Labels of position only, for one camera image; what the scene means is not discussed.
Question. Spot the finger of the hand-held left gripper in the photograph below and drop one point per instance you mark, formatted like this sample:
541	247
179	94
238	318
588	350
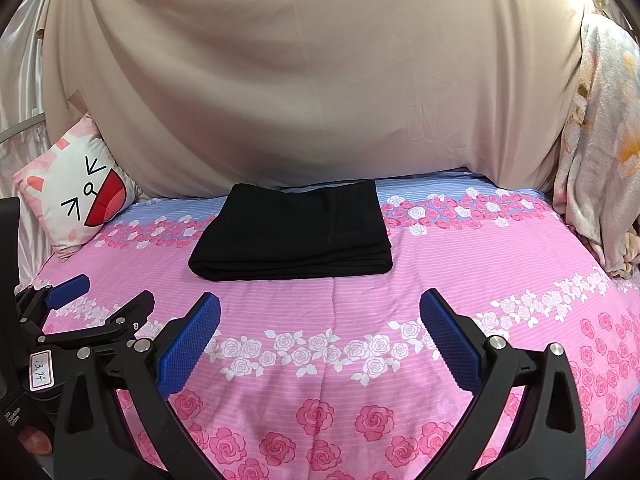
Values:
70	288
130	310

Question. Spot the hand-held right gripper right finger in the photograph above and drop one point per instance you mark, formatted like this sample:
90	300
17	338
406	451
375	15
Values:
447	335

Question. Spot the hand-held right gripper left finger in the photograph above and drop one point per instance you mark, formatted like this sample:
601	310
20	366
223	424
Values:
192	345

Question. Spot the black pants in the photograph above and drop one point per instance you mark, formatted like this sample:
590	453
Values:
290	235

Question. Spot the person's left hand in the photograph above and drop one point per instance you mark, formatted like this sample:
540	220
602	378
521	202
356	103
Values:
36	441

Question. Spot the white cat face pillow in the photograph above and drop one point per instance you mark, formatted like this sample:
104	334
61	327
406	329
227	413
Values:
75	185

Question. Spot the pink floral bed sheet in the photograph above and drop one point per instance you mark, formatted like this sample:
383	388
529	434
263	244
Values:
325	310

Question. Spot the pale pink satin curtain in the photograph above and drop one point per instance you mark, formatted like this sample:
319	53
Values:
20	85

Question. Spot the cream floral fleece blanket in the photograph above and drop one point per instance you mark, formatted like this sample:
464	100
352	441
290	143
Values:
600	135

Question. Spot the beige hanging cloth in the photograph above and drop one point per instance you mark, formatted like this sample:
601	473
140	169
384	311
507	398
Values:
300	85

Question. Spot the grey metal rail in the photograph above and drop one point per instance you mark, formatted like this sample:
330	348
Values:
20	129

